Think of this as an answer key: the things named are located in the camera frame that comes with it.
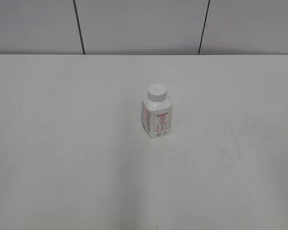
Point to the white plastic bottle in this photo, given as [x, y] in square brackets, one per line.
[157, 117]

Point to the white screw cap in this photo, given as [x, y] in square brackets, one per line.
[157, 92]

